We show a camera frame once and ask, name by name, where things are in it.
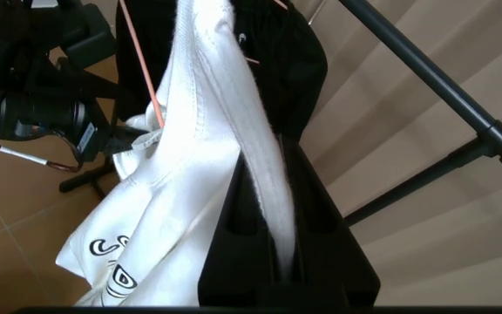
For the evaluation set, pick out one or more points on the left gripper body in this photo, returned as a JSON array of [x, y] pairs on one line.
[[42, 118]]

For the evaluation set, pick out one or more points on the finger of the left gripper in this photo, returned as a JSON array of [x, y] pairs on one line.
[[124, 141]]

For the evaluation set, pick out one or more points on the beige curtain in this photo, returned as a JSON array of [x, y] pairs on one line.
[[429, 240]]

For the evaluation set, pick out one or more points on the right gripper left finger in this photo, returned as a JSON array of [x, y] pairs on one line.
[[233, 270]]

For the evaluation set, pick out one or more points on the white garment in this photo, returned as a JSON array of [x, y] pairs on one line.
[[190, 152]]

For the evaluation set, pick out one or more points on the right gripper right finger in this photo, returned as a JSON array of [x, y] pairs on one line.
[[338, 261]]

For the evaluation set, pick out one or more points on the black clothes rack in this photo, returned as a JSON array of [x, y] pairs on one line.
[[429, 74]]

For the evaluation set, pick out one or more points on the black garment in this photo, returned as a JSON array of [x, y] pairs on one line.
[[294, 74]]

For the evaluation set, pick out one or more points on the pink clothes hanger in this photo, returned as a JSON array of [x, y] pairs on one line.
[[251, 60], [144, 70]]

